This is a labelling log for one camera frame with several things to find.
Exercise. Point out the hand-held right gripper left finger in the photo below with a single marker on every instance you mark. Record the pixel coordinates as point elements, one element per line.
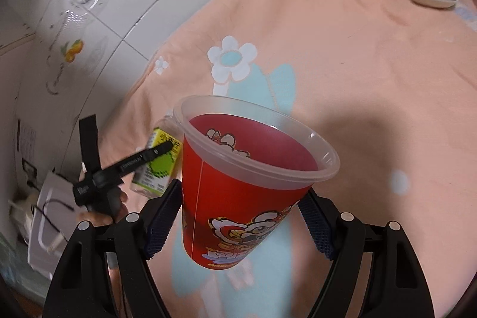
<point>164,217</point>

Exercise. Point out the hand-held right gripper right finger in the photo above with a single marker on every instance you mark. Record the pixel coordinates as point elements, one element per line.
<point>316,228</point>

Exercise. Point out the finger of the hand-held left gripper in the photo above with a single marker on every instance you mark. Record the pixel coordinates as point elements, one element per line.
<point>89,143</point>
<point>141,158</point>

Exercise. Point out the green labelled bottle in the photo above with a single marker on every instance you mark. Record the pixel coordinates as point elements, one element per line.
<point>152,177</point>

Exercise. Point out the red printed plastic cup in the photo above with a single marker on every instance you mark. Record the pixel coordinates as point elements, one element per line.
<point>231,198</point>

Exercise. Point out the person's left hand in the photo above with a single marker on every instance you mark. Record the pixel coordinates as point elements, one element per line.
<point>97,219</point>

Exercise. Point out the white plastic box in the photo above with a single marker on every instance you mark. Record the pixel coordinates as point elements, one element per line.
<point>43,243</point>

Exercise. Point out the peach floral towel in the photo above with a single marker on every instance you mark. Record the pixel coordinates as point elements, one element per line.
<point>354,79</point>

